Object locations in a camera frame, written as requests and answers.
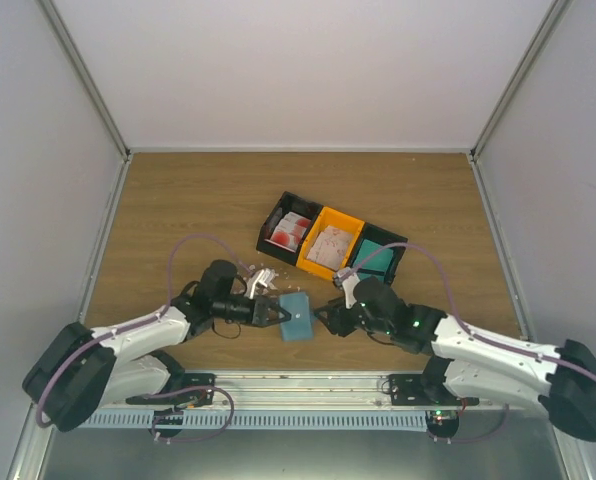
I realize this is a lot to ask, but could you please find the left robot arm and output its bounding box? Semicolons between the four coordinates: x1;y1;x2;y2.
22;260;292;432

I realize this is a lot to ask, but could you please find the black bin with red cards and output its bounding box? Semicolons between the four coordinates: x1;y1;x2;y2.
256;192;323;266

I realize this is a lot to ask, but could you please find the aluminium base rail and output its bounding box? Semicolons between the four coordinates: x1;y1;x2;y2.
177;370;509;413

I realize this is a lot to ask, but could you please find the white perforated cable duct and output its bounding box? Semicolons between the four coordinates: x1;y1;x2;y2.
82;409;427;432

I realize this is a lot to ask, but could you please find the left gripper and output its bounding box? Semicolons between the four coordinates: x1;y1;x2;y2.
213;293;290;327

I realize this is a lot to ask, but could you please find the right aluminium frame post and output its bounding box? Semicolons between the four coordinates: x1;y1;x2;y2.
468;0;572;163

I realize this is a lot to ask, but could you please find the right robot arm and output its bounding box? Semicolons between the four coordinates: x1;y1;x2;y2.
314;277;596;442

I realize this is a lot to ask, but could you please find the red and white card stack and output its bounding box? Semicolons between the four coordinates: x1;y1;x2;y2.
269;212;311;252

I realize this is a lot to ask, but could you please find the black bin with teal cards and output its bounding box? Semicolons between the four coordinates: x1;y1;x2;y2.
344;223;408;285

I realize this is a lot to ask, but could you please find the yellow bin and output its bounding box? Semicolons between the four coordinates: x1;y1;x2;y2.
296;207;365;280

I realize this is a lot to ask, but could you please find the blue leather card holder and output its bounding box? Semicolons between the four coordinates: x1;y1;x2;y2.
279;292;314;342

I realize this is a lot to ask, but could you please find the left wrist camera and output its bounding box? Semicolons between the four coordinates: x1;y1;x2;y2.
245;268;277;299

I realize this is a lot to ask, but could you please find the teal card stack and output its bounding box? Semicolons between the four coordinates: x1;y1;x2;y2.
352;239;394;283

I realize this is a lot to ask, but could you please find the aluminium frame post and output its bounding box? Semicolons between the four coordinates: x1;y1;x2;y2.
36;0;131;162
468;0;572;163

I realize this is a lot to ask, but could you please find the left aluminium frame post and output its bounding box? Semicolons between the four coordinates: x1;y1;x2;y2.
36;0;131;162

